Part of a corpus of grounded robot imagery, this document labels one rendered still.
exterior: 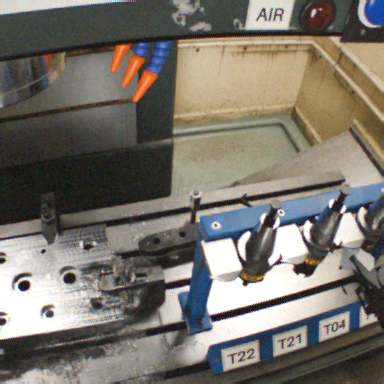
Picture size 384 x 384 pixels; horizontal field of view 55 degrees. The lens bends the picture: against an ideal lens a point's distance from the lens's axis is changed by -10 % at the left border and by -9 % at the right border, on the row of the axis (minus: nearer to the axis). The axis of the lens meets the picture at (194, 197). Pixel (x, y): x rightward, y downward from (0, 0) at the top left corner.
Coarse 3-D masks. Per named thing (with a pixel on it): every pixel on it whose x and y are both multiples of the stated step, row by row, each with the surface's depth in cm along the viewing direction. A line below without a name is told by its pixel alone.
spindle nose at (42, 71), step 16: (0, 64) 33; (16, 64) 34; (32, 64) 35; (48, 64) 37; (64, 64) 41; (0, 80) 34; (16, 80) 35; (32, 80) 36; (48, 80) 38; (0, 96) 35; (16, 96) 36; (32, 96) 38
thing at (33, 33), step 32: (160, 0) 20; (192, 0) 21; (224, 0) 21; (352, 0) 23; (0, 32) 19; (32, 32) 20; (64, 32) 20; (96, 32) 21; (128, 32) 21; (160, 32) 22; (192, 32) 23; (224, 32) 23; (256, 32) 24; (288, 32) 25
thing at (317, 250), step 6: (306, 222) 61; (306, 228) 60; (306, 234) 59; (306, 240) 59; (312, 240) 59; (336, 240) 59; (312, 246) 58; (318, 246) 58; (324, 246) 58; (330, 246) 59; (336, 246) 59; (312, 252) 59; (318, 252) 59; (324, 252) 58; (330, 252) 60; (318, 258) 60
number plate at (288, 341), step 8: (296, 328) 77; (304, 328) 77; (280, 336) 76; (288, 336) 77; (296, 336) 77; (304, 336) 78; (280, 344) 76; (288, 344) 77; (296, 344) 78; (304, 344) 78; (280, 352) 77
